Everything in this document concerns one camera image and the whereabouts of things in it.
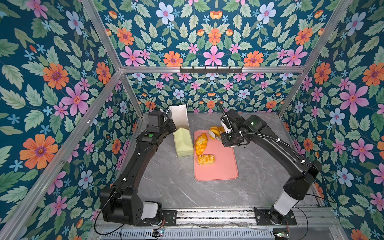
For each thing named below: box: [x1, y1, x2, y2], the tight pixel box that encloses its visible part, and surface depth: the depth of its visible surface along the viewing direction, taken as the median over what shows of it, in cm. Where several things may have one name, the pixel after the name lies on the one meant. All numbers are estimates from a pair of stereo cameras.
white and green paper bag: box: [168, 104, 194, 158], surface depth 88 cm
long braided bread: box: [195, 132, 208, 156], surface depth 100 cm
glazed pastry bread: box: [197, 154, 216, 165], surface depth 92 cm
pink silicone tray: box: [194, 130, 239, 181], surface depth 93 cm
